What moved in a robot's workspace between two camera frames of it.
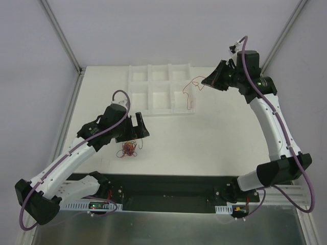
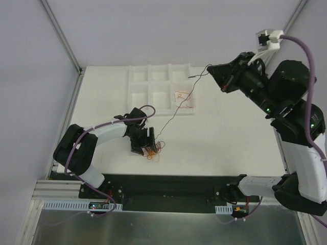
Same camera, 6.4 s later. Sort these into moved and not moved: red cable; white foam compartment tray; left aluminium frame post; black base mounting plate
Moved: red cable
Not moved: white foam compartment tray; left aluminium frame post; black base mounting plate
